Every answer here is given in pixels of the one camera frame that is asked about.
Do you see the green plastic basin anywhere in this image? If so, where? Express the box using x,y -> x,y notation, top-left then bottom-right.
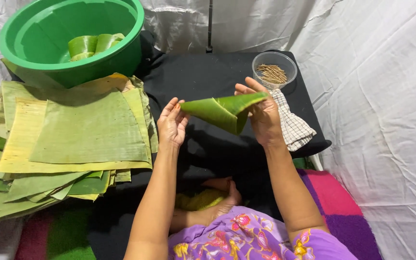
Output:
0,0 -> 145,89

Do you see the colourful patchwork fleece mat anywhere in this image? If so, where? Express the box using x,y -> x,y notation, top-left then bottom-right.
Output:
14,168 -> 383,260

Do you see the green banana leaf cone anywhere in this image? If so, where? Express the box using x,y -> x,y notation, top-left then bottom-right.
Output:
180,92 -> 269,136

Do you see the clear plastic container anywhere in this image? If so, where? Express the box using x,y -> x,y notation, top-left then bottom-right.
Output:
252,52 -> 298,90

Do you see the person's left hand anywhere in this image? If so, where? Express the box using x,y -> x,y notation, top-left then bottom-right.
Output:
157,97 -> 191,149

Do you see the white backdrop sheet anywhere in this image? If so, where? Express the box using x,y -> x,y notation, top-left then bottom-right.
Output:
0,0 -> 416,260

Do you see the black stand pole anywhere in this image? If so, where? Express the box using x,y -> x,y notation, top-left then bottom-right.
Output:
205,0 -> 214,54

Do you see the bunch of thin wooden sticks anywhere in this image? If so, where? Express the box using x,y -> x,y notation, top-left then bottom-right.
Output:
255,64 -> 288,85

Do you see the yellow-green fuzzy cloth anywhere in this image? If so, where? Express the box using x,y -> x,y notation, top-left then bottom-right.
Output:
174,188 -> 229,212

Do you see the person's bare foot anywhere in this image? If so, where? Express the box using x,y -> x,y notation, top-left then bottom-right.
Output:
170,176 -> 243,234

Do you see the black table cloth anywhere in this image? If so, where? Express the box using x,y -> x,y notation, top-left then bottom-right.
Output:
87,31 -> 332,260

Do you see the purple floral garment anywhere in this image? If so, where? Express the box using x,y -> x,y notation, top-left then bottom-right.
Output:
167,206 -> 359,260

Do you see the pile of banana leaf sheets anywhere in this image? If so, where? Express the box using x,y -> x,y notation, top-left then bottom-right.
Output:
0,73 -> 159,225

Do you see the white checkered cloth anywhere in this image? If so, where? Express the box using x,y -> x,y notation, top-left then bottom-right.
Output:
267,88 -> 317,152

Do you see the rolled banana leaf piece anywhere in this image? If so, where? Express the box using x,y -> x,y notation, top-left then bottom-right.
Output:
95,33 -> 126,54
67,35 -> 99,58
70,52 -> 95,62

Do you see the person's right hand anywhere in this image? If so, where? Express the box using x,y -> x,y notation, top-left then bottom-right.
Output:
234,77 -> 285,148

